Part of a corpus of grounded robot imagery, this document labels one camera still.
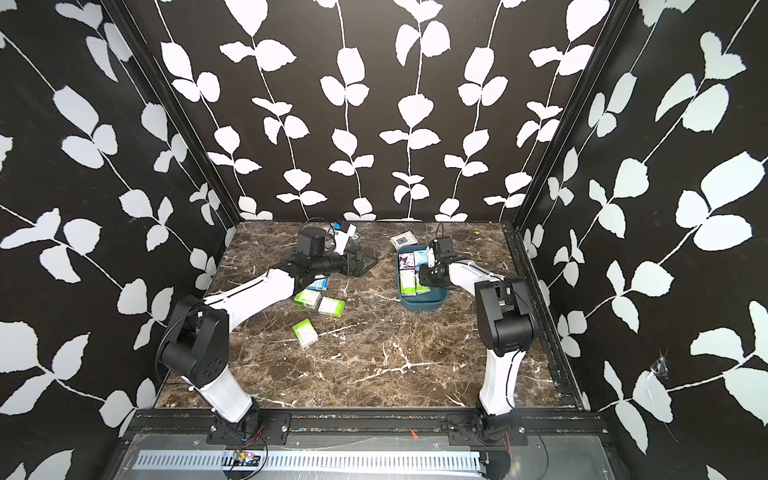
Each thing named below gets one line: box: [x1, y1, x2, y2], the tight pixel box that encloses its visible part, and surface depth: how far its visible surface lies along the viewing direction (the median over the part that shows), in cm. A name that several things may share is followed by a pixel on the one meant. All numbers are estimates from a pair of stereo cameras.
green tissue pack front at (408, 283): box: [400, 270, 417, 296], surface depth 103 cm
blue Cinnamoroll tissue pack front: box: [414, 250, 429, 268], surface depth 106 cm
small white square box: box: [390, 231, 418, 251], surface depth 117 cm
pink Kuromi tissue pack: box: [399, 252, 415, 270], surface depth 103 cm
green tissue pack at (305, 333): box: [292, 318, 319, 349], surface depth 90 cm
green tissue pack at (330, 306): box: [318, 297, 346, 318], surface depth 96 cm
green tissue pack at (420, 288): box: [415, 274, 431, 295], surface depth 100 cm
